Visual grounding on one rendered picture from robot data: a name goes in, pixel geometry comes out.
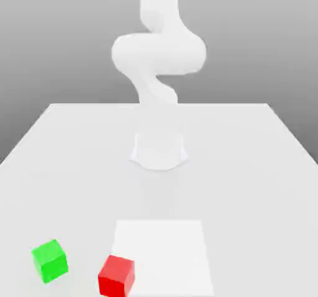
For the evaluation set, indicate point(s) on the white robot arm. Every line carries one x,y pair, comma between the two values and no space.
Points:
159,53

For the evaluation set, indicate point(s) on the small red cube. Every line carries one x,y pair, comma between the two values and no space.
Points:
115,275

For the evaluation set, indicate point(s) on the small green cube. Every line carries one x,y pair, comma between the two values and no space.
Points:
49,261

